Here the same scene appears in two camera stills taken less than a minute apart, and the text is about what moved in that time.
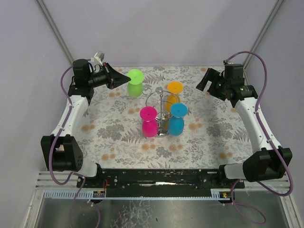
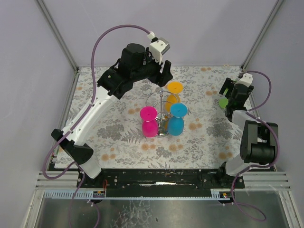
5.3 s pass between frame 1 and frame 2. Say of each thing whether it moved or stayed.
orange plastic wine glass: stayed
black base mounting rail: stayed
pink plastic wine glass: stayed
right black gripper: moved
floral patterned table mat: stayed
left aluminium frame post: stayed
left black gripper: moved
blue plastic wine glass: stayed
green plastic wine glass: moved
